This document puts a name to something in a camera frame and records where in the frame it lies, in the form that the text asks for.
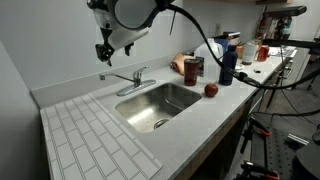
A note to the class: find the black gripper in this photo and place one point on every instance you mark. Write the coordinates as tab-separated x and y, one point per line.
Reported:
106	50

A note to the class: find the chrome sink faucet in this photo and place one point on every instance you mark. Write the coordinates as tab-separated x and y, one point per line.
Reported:
137	80

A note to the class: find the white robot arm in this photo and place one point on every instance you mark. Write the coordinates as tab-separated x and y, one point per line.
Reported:
133	13

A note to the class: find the steel sink basin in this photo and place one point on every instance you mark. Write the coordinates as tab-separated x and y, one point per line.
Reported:
156	106

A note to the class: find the white ribbed drying mat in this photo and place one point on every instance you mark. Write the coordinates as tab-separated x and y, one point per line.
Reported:
90	143

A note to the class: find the red can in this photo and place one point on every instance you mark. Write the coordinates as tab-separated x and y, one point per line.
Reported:
191	71

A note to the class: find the white plastic jug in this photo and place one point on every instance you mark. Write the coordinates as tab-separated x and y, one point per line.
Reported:
210	65

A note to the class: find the red apple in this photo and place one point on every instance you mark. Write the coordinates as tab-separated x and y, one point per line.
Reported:
211	90

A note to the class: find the blue plastic container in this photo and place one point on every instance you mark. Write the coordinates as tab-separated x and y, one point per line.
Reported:
224	44

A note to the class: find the navy water bottle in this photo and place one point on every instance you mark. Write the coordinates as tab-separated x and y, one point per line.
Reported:
228	66

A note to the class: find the white plate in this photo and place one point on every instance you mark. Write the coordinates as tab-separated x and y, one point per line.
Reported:
239	67

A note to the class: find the red mug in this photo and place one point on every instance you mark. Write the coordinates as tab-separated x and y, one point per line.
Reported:
263	53

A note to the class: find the black perforated breadboard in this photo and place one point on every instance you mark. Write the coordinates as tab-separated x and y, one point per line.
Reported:
276	153

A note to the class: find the black stereo camera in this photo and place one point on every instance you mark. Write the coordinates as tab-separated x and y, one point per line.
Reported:
286	10

